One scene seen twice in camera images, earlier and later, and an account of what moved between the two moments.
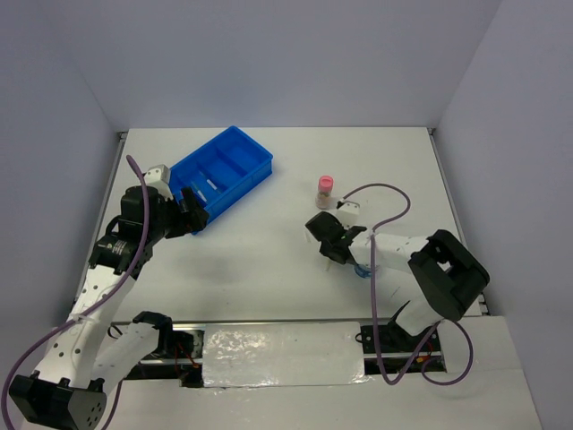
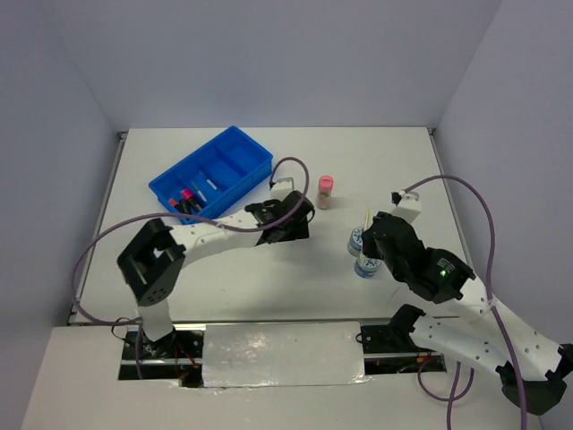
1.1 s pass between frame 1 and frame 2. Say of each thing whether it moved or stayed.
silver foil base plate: stayed
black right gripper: moved
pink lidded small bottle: stayed
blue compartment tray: stayed
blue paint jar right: stayed
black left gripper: moved
